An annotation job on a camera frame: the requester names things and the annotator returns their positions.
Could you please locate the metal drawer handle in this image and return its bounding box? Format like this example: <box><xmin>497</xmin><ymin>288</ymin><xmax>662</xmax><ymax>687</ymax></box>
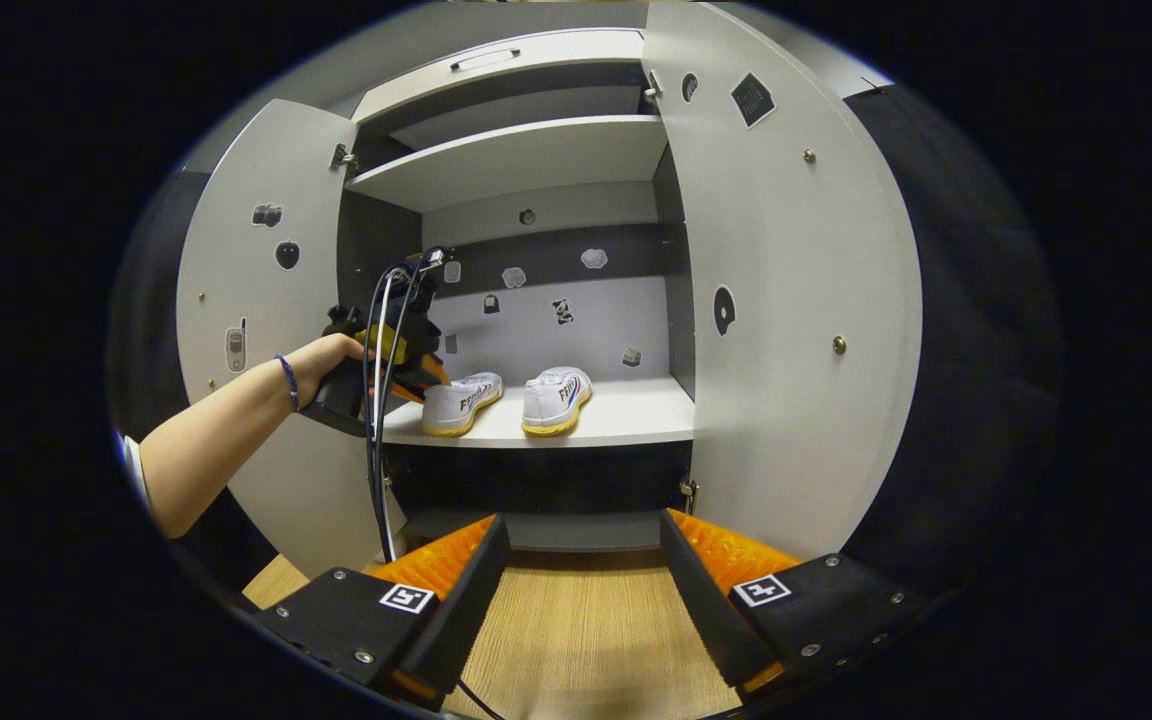
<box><xmin>449</xmin><ymin>47</ymin><xmax>522</xmax><ymax>71</ymax></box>

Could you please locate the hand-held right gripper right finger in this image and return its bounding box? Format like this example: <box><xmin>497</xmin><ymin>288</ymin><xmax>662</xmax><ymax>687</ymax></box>
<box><xmin>659</xmin><ymin>508</ymin><xmax>937</xmax><ymax>706</ymax></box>

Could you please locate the white cabinet drawer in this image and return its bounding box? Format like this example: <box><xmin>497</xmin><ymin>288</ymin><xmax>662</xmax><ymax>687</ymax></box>
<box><xmin>351</xmin><ymin>28</ymin><xmax>647</xmax><ymax>126</ymax></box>

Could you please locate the white sleeve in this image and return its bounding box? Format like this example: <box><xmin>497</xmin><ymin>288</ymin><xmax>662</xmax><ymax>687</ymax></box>
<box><xmin>119</xmin><ymin>433</ymin><xmax>153</xmax><ymax>513</ymax></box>

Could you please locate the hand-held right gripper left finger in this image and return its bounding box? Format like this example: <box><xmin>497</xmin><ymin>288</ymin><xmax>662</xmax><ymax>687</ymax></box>
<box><xmin>256</xmin><ymin>513</ymin><xmax>512</xmax><ymax>713</ymax></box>

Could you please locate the white shoe with striped side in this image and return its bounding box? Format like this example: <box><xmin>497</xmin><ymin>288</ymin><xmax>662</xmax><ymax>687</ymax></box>
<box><xmin>521</xmin><ymin>366</ymin><xmax>594</xmax><ymax>438</ymax></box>
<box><xmin>421</xmin><ymin>372</ymin><xmax>504</xmax><ymax>438</ymax></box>

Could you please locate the grey white shoe cabinet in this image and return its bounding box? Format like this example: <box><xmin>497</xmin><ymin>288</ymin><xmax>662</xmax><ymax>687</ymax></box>
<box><xmin>336</xmin><ymin>28</ymin><xmax>697</xmax><ymax>553</ymax></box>

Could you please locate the light grey cabinet door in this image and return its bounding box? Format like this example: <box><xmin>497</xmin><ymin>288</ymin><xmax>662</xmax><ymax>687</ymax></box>
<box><xmin>176</xmin><ymin>98</ymin><xmax>407</xmax><ymax>579</ymax></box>
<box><xmin>641</xmin><ymin>0</ymin><xmax>925</xmax><ymax>561</ymax></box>

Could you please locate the black cable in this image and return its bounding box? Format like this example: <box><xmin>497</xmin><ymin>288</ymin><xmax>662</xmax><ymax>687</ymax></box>
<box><xmin>454</xmin><ymin>678</ymin><xmax>509</xmax><ymax>720</ymax></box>
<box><xmin>362</xmin><ymin>250</ymin><xmax>432</xmax><ymax>564</ymax></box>

